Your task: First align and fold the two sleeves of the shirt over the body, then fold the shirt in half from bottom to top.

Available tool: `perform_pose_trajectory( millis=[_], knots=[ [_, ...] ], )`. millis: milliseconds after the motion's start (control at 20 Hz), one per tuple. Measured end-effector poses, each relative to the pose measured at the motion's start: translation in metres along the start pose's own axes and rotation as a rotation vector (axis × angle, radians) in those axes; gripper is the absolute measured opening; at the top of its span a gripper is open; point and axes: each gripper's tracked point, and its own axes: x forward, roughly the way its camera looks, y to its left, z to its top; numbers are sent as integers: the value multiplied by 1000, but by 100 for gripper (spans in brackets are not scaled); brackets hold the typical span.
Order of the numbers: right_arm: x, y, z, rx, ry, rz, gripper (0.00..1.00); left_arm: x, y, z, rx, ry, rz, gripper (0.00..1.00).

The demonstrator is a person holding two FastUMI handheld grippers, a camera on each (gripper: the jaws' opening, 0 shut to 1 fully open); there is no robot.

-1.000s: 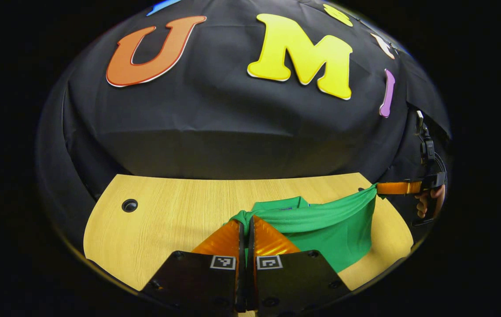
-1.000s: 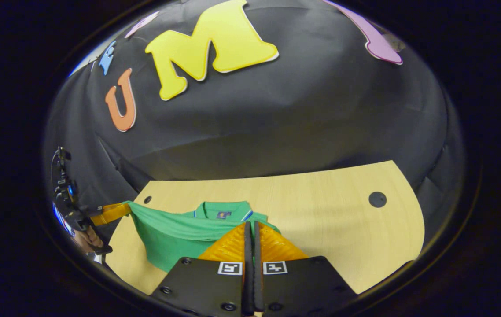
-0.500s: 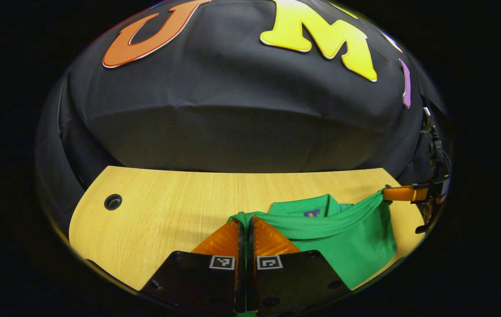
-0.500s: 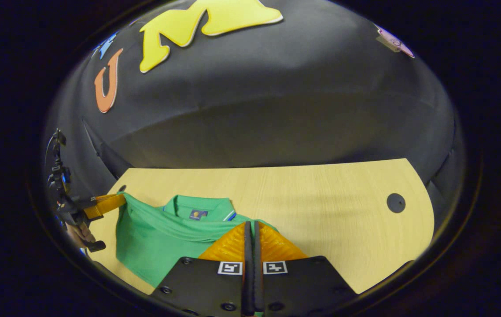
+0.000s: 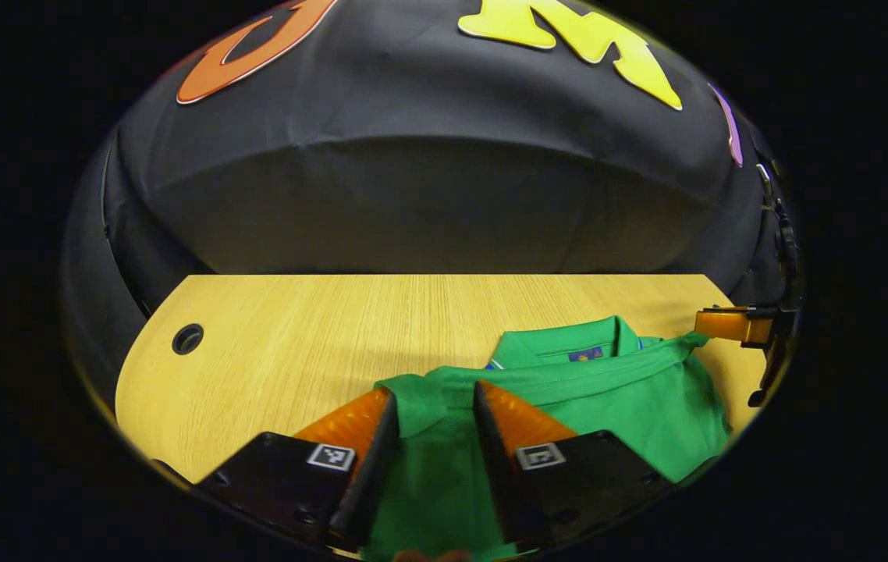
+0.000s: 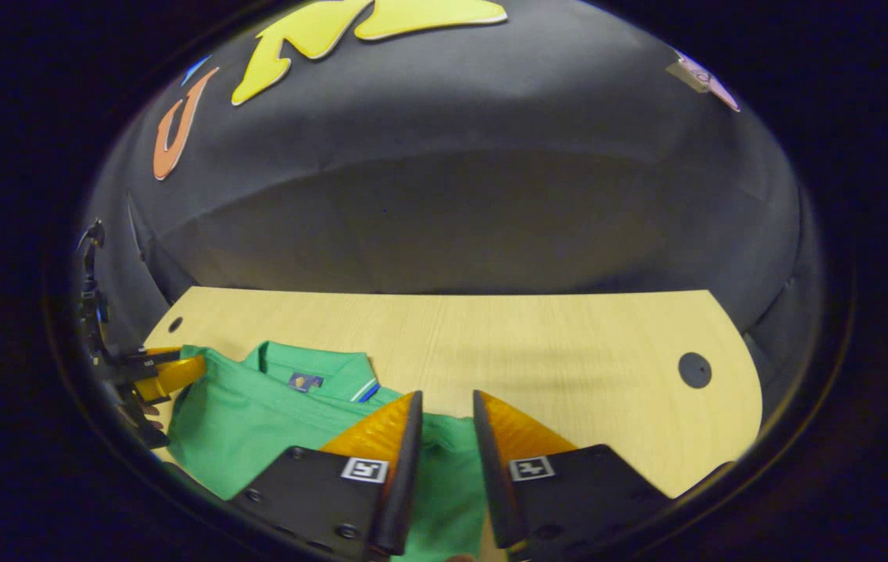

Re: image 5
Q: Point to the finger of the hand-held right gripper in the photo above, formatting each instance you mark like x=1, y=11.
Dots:
x=729, y=326

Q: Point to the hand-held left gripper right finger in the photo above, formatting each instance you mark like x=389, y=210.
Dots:
x=491, y=468

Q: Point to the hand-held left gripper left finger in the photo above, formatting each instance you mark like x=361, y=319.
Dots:
x=372, y=476

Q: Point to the green T-shirt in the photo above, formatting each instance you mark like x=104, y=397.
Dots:
x=631, y=390

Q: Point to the black backdrop cloth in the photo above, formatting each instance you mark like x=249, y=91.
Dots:
x=428, y=195

